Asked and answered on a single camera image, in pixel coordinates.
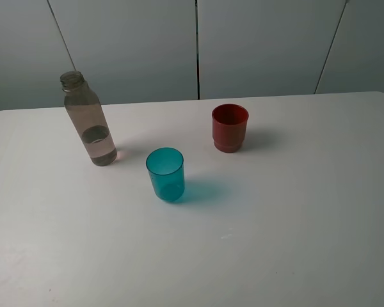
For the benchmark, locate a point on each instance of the clear smoky plastic bottle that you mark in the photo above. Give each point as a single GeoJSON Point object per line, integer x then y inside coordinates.
{"type": "Point", "coordinates": [85, 111]}

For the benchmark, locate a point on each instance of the teal translucent plastic cup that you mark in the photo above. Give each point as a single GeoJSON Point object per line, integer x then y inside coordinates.
{"type": "Point", "coordinates": [166, 170]}

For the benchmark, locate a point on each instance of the red plastic cup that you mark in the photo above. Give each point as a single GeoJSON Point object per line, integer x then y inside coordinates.
{"type": "Point", "coordinates": [229, 122]}

